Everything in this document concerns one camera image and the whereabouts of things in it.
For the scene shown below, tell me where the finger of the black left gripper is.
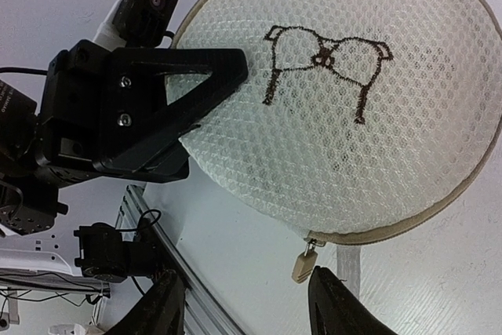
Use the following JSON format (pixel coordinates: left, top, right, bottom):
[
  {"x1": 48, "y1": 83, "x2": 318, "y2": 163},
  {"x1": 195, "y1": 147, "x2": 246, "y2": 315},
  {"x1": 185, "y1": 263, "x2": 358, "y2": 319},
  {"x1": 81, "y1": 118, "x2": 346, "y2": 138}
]
[{"x1": 93, "y1": 48, "x2": 248, "y2": 173}]

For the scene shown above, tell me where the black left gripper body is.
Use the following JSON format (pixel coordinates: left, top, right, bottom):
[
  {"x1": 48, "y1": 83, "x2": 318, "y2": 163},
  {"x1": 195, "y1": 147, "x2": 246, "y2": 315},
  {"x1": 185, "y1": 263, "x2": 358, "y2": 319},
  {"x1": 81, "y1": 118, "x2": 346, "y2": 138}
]
[{"x1": 33, "y1": 39, "x2": 189, "y2": 184}]

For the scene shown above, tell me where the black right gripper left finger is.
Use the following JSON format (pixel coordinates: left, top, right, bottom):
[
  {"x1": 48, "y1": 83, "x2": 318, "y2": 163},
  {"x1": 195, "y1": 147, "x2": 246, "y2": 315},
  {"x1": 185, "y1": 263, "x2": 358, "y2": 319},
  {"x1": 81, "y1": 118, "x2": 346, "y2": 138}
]
[{"x1": 105, "y1": 270, "x2": 185, "y2": 335}]

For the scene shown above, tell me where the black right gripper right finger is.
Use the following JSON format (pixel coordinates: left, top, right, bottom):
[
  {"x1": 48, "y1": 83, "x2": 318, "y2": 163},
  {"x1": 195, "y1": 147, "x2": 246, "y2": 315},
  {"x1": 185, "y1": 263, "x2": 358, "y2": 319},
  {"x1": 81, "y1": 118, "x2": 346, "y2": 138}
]
[{"x1": 307, "y1": 266, "x2": 383, "y2": 334}]

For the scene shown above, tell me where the beige zipper pull tab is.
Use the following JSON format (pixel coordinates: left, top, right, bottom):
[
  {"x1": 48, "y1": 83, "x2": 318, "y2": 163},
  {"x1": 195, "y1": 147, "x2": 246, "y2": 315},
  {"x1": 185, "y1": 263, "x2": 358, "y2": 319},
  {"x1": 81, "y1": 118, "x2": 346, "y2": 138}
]
[{"x1": 292, "y1": 239, "x2": 318, "y2": 284}]

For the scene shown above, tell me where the white mesh laundry bag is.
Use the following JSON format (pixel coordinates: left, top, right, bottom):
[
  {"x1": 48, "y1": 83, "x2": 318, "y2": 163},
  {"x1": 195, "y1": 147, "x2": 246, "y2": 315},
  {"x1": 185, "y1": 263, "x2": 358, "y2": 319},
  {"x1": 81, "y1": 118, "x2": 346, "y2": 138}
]
[{"x1": 175, "y1": 0, "x2": 501, "y2": 295}]

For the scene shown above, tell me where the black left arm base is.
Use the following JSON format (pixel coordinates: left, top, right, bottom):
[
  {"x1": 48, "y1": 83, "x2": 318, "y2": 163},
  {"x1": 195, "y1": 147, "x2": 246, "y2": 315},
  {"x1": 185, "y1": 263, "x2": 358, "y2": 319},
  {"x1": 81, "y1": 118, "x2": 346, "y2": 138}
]
[{"x1": 74, "y1": 220, "x2": 176, "y2": 283}]

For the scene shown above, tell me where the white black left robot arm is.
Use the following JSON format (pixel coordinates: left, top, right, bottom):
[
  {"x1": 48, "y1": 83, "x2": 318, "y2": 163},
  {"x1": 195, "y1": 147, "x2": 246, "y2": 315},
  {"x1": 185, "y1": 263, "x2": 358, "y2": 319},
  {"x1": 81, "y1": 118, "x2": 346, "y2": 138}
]
[{"x1": 1, "y1": 40, "x2": 248, "y2": 235}]

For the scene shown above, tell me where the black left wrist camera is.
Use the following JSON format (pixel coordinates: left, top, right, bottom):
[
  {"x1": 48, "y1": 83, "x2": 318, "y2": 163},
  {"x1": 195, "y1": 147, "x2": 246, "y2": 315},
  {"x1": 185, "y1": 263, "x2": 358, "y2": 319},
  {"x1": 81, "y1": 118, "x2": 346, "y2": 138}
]
[{"x1": 93, "y1": 0, "x2": 178, "y2": 51}]

